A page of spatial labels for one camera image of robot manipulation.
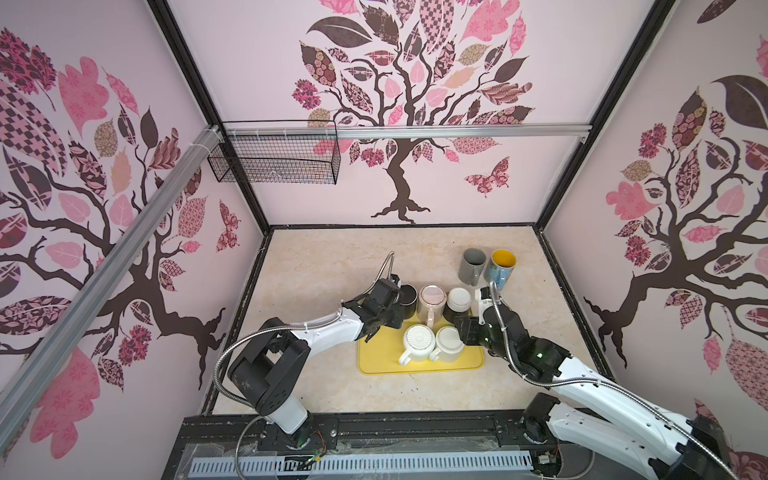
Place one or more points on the black wire basket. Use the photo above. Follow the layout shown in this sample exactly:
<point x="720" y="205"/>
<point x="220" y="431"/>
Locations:
<point x="278" y="151"/>

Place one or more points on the blue mug yellow inside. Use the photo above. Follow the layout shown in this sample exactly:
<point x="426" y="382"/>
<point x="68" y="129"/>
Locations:
<point x="500" y="266"/>

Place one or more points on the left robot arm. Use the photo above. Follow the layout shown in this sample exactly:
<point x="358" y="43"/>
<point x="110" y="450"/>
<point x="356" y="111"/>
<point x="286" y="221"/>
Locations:
<point x="268" y="367"/>

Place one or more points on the pink beige mug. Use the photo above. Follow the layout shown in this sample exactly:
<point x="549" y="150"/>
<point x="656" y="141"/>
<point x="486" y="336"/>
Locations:
<point x="431" y="302"/>

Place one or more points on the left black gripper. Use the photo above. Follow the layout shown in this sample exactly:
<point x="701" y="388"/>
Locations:
<point x="398" y="313"/>

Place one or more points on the white slotted cable duct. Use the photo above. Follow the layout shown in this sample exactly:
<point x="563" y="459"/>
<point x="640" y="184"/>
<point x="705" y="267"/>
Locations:
<point x="273" y="467"/>

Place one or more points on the aluminium rail back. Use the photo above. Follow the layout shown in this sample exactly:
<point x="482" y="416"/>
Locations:
<point x="412" y="132"/>

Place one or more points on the aluminium rail left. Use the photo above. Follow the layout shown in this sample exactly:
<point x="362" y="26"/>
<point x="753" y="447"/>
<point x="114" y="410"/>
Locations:
<point x="34" y="376"/>

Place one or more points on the grey mug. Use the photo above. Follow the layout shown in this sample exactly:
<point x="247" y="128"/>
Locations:
<point x="472" y="265"/>

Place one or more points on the black white mug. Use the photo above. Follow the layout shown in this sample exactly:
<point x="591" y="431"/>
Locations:
<point x="458" y="307"/>

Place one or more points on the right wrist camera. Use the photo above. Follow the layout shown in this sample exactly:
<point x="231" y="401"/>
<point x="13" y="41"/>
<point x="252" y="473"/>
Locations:
<point x="483" y="301"/>

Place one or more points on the cream white mug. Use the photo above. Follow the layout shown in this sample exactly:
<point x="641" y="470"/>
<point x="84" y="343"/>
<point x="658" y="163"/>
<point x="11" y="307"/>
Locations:
<point x="448" y="345"/>

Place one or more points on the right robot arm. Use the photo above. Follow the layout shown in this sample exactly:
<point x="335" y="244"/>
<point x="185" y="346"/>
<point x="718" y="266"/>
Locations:
<point x="578" y="405"/>

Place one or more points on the aluminium rail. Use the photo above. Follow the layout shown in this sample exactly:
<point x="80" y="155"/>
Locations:
<point x="412" y="132"/>
<point x="34" y="376"/>

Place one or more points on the white ribbed mug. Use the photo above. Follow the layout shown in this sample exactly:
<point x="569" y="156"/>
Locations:
<point x="418" y="343"/>

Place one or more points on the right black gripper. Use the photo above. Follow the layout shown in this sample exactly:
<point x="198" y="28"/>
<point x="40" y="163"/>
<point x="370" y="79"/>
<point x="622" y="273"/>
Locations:
<point x="467" y="329"/>

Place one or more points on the black base frame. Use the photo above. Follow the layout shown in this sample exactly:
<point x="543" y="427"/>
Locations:
<point x="238" y="436"/>

